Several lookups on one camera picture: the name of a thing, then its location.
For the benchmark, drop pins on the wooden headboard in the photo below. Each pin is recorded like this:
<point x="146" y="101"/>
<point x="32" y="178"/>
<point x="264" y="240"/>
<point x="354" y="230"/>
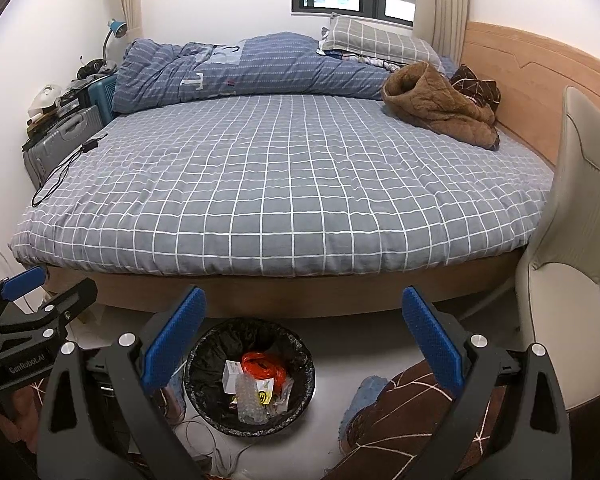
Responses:
<point x="520" y="85"/>

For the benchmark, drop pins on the teal suitcase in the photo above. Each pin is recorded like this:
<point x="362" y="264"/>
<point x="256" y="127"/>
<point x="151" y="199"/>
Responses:
<point x="100" y="92"/>

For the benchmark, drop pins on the clear plastic packaging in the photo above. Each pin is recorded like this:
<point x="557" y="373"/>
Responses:
<point x="250" y="402"/>

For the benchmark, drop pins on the brown patterned pants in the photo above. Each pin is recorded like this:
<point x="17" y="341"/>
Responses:
<point x="395" y="410"/>

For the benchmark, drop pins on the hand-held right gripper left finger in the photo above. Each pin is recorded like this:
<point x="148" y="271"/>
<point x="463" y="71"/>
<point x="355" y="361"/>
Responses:
<point x="175" y="345"/>

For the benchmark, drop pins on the white cardboard box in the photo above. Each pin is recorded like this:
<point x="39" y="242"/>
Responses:
<point x="232" y="372"/>

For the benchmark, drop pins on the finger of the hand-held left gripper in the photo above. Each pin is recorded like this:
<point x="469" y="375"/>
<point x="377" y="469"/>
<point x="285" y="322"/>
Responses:
<point x="25" y="278"/>
<point x="75" y="297"/>

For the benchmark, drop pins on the grey suitcase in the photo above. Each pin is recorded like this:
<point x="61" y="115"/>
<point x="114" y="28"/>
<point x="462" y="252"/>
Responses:
<point x="60" y="145"/>

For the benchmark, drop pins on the blue desk lamp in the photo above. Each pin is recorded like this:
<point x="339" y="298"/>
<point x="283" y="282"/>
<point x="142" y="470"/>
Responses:
<point x="116" y="27"/>

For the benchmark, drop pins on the bed with grey checked sheet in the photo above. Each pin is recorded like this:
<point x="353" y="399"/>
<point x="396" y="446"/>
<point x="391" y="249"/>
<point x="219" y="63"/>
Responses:
<point x="280" y="185"/>

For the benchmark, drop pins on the beige leather chair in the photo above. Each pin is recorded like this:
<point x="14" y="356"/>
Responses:
<point x="570" y="260"/>

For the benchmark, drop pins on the grey checked pillow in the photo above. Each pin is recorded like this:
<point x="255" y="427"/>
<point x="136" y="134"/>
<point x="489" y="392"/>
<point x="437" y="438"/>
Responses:
<point x="375" y="40"/>

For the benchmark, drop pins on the white round device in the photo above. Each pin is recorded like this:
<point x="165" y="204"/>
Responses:
<point x="45" y="96"/>

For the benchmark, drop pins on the brown patterned pajama cloth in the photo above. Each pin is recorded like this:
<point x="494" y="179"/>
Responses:
<point x="475" y="87"/>

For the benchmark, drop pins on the red plastic bag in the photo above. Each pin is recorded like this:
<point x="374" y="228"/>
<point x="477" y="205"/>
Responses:
<point x="262" y="367"/>

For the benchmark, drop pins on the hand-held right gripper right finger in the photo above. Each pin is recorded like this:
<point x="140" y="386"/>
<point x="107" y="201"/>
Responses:
<point x="432" y="345"/>

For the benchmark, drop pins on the brown fleece coat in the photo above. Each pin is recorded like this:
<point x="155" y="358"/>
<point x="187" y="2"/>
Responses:
<point x="430" y="95"/>

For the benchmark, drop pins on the yellow white snack packet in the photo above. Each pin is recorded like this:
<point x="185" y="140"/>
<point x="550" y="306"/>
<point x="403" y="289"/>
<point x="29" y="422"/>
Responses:
<point x="266" y="398"/>

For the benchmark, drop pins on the black trash bin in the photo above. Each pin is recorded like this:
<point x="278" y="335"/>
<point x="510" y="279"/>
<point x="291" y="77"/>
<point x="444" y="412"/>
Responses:
<point x="210" y="360"/>

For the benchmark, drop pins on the blue striped quilt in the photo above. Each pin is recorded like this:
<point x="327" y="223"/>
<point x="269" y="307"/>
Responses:
<point x="260" y="65"/>

